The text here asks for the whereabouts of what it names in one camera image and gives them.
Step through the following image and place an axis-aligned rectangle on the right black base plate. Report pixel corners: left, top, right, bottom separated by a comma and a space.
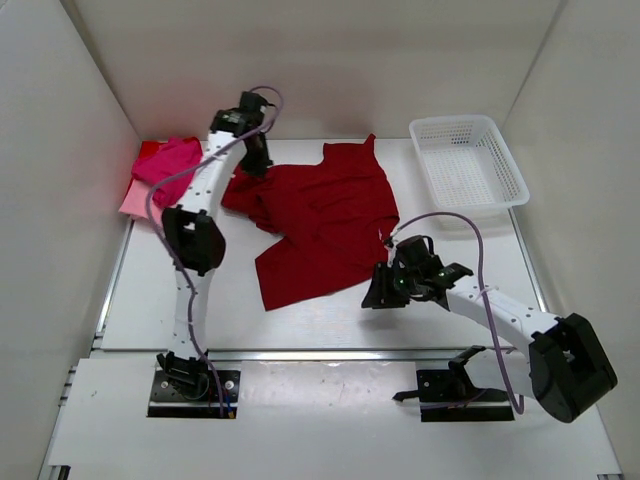
392, 345, 514, 422

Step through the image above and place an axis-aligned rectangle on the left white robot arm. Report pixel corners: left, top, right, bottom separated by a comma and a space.
156, 86, 276, 398

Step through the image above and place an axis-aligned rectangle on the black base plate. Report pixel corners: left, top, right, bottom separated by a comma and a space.
147, 367, 241, 420
392, 345, 514, 422

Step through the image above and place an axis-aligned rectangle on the aluminium rail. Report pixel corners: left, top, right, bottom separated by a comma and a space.
208, 348, 462, 362

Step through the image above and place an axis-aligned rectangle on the magenta folded t shirt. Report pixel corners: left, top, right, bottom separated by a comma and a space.
131, 143, 202, 207

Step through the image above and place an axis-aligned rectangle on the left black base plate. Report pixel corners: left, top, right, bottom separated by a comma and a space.
147, 367, 241, 420

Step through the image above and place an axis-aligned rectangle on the bright red folded t shirt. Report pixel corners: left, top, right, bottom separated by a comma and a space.
138, 137, 200, 161

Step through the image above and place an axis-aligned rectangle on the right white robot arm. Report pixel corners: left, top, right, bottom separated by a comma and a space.
361, 235, 618, 423

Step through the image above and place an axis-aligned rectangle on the light pink folded t shirt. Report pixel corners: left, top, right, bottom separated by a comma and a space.
119, 179, 167, 224

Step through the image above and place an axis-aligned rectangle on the white plastic mesh basket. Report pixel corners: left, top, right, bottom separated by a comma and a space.
409, 114, 530, 236

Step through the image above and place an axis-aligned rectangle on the dark red t shirt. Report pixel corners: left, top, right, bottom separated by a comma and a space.
222, 135, 399, 311

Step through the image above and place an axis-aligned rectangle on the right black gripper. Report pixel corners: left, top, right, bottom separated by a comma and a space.
362, 263, 421, 311

